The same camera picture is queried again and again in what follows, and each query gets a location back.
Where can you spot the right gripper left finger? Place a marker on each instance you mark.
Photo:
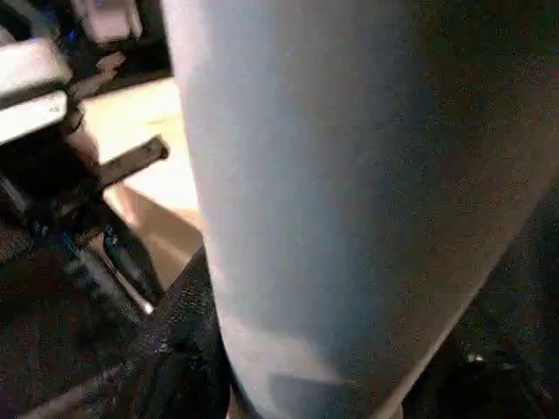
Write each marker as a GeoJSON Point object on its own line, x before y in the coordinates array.
{"type": "Point", "coordinates": [183, 358]}

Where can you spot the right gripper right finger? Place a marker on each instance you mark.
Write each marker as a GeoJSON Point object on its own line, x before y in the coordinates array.
{"type": "Point", "coordinates": [480, 384]}

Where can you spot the white plastic table leg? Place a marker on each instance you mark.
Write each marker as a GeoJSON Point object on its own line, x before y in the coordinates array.
{"type": "Point", "coordinates": [349, 174]}

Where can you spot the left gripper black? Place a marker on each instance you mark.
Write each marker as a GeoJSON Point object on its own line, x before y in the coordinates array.
{"type": "Point", "coordinates": [52, 196]}

